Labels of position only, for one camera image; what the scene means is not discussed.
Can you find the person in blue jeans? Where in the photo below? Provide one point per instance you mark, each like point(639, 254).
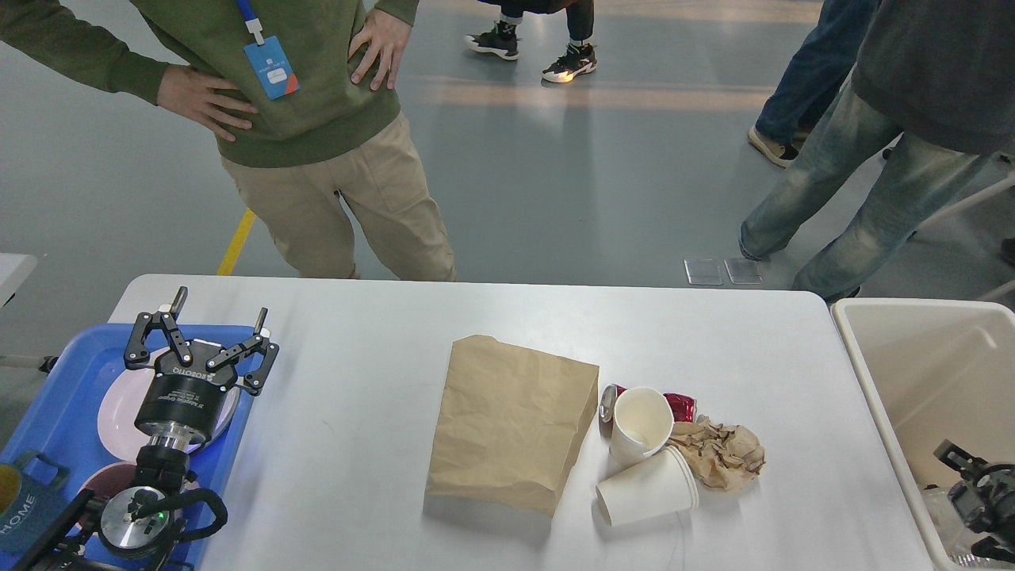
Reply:
point(934, 80)

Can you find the walking person in jeans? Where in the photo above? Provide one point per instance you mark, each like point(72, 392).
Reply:
point(812, 79)

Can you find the teal mug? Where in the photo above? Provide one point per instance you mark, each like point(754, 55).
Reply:
point(29, 506)

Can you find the white side table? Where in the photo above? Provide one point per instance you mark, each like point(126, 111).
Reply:
point(15, 268)

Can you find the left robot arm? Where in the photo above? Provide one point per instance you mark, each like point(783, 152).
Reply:
point(159, 509)

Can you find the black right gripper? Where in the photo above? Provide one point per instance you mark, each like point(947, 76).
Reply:
point(984, 500)

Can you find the beige plastic bin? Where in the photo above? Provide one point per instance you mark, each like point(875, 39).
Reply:
point(933, 370)

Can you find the chair leg with caster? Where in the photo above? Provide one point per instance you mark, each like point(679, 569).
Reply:
point(967, 203)

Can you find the crumpled brown paper upper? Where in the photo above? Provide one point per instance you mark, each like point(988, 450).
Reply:
point(724, 458)

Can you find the lying white paper cup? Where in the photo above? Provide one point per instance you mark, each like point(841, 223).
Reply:
point(661, 485)

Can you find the brown paper bag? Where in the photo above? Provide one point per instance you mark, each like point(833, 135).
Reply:
point(511, 424)

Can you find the person in green sweater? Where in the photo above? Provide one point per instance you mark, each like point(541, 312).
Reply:
point(308, 164)

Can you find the pink plate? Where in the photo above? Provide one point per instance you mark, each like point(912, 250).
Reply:
point(119, 410)

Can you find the clear floor plate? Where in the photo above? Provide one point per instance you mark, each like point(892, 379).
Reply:
point(703, 272)
point(742, 271)

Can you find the clear floor plate left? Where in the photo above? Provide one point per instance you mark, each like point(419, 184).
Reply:
point(703, 272)

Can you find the clear plastic bag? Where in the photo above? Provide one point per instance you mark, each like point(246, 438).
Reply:
point(956, 539)

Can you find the upright white paper cup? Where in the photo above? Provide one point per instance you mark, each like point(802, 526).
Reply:
point(642, 422)

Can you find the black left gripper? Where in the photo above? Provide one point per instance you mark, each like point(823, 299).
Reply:
point(186, 396)

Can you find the clear floor plate right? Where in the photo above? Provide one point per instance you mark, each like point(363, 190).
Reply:
point(742, 271)

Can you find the blue id badge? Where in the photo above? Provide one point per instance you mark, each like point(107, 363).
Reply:
point(272, 68)

